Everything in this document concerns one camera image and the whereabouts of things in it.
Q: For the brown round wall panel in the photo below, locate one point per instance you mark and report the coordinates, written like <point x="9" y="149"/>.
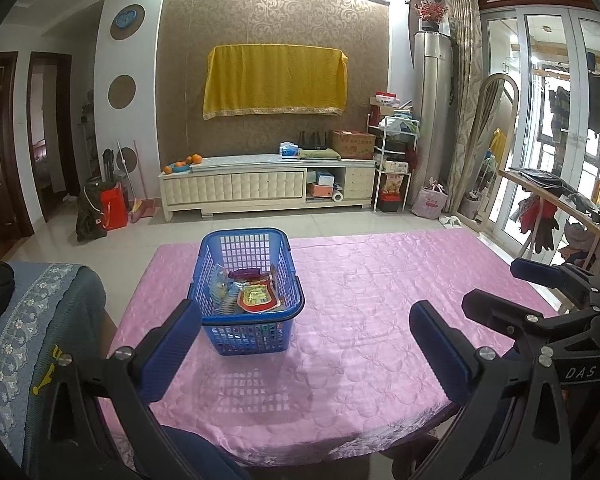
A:
<point x="140" y="22"/>
<point x="121" y="91"/>

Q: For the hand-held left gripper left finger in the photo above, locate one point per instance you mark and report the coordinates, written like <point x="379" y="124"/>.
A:
<point x="172" y="347"/>

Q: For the green folded cloth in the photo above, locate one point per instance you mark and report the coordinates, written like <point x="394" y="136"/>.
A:
<point x="320" y="154"/>

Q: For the red box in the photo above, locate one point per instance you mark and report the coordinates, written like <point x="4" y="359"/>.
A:
<point x="390" y="202"/>

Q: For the yellow hanging cloth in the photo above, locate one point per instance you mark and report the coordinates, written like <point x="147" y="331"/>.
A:
<point x="275" y="80"/>

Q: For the black upright object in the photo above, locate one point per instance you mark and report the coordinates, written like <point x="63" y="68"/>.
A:
<point x="108" y="165"/>

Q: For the grey floral chair cover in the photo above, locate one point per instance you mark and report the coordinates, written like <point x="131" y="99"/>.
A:
<point x="75" y="310"/>

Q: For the picture gift box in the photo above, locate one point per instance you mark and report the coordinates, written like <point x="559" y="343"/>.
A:
<point x="395" y="185"/>

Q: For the dark cloth yellow print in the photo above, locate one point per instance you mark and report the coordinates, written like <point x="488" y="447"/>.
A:
<point x="45" y="375"/>

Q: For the white metal rack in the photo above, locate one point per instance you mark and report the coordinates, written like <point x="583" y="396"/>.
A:
<point x="375" y="180"/>

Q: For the black garment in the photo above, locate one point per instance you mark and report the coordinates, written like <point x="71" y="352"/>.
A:
<point x="545" y="235"/>

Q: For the orange flat box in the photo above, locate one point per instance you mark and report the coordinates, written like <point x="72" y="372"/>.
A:
<point x="323" y="190"/>

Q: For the glass sliding door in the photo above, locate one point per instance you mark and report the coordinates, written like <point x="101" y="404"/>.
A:
<point x="530" y="60"/>

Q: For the white mop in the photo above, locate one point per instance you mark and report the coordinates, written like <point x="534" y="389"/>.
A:
<point x="125" y="185"/>

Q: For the patterned curtain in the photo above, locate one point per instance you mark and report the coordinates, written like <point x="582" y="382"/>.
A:
<point x="462" y="85"/>

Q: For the blue white tissue box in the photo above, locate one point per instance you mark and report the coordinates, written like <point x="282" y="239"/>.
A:
<point x="289" y="150"/>

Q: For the purple snack packet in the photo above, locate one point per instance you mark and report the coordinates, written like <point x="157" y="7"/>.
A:
<point x="247" y="275"/>

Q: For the pink bag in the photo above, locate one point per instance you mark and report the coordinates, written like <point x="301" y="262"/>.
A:
<point x="430" y="202"/>

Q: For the dark grey cloth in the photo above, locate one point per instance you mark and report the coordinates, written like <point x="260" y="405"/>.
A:
<point x="555" y="180"/>

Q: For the cream tv cabinet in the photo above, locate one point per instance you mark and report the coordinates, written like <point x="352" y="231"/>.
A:
<point x="230" y="187"/>

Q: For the vase with red flowers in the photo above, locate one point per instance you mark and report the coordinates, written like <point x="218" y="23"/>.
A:
<point x="430" y="10"/>

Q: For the standing air conditioner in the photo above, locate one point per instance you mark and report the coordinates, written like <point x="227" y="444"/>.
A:
<point x="432" y="110"/>

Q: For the teal orange snack packet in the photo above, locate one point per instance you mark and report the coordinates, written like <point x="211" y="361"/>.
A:
<point x="219" y="284"/>

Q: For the arched floor mirror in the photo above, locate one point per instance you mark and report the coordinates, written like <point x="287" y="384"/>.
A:
<point x="485" y="160"/>

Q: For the pink quilted table cover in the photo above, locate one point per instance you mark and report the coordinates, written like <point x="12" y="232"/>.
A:
<point x="370" y="310"/>

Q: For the person's dark blue trousers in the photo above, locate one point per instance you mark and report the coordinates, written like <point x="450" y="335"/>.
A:
<point x="200" y="455"/>

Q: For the dark bag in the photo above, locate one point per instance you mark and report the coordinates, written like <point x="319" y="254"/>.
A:
<point x="87" y="215"/>

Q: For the red garment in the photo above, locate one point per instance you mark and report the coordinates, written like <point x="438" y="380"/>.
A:
<point x="529" y="217"/>

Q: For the pink broom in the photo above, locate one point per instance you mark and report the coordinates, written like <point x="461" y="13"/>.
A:
<point x="142" y="211"/>

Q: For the wooden drying rack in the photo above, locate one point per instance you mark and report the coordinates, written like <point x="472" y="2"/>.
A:
<point x="545" y="197"/>

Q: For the brown cardboard box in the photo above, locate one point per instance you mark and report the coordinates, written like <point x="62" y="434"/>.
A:
<point x="352" y="145"/>

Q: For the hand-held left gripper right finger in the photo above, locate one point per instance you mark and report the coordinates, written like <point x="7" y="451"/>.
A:
<point x="440" y="355"/>

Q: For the blue plastic basket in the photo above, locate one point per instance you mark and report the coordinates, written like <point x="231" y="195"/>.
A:
<point x="245" y="340"/>

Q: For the blue wall clock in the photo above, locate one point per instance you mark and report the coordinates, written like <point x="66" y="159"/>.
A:
<point x="127" y="19"/>

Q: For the red paper bag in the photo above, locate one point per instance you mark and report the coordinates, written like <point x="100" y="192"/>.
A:
<point x="114" y="207"/>

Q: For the red silver snack packet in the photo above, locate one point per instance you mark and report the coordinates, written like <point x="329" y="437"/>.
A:
<point x="257" y="297"/>

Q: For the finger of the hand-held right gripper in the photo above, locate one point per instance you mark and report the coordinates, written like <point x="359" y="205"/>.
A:
<point x="500" y="310"/>
<point x="537" y="272"/>

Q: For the clear blue snack packet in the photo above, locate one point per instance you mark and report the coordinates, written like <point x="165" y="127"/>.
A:
<point x="226" y="306"/>

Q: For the white paper roll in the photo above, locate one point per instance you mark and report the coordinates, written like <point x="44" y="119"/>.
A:
<point x="338" y="197"/>

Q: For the black router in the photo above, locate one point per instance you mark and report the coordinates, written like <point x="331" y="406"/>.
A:
<point x="314" y="146"/>

